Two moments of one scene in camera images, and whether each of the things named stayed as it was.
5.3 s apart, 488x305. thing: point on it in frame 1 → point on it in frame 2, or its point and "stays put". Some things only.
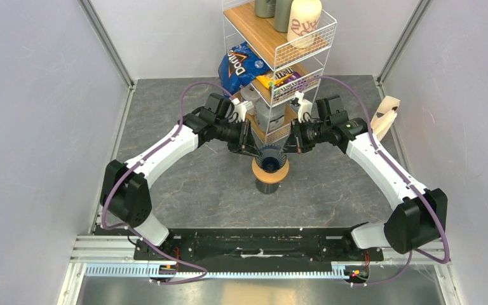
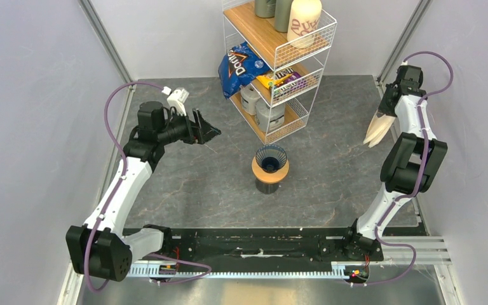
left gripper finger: x=253 y=138 → x=199 y=120
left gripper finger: x=250 y=149 → x=206 y=134
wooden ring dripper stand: x=269 y=178 stays put
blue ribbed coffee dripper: x=272 y=158 stays put
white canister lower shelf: x=248 y=93 stays put
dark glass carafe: x=266 y=188 stays put
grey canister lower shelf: x=269 y=117 stays put
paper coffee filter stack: x=384 y=115 stays put
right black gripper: x=296 y=139 → x=384 y=108
